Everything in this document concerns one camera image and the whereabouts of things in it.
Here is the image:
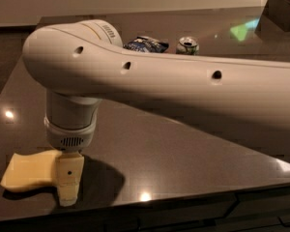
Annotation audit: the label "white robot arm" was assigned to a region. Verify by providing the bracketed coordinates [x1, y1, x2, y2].
[22, 20, 290, 184]

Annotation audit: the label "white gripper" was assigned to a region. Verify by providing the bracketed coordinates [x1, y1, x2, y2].
[44, 114, 97, 207]

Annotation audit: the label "yellow sponge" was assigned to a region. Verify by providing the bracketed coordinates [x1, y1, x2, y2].
[0, 150, 61, 192]

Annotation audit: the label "dark cabinet drawers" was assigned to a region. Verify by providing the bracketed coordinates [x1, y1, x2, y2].
[0, 185, 290, 232]

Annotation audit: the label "green white soda can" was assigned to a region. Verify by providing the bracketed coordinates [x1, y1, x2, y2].
[176, 37, 199, 55]

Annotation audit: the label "dark box with snacks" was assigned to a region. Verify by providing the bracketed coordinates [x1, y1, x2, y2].
[256, 0, 290, 32]

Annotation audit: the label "blue chip bag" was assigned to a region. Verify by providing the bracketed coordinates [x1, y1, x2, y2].
[124, 36, 169, 53]

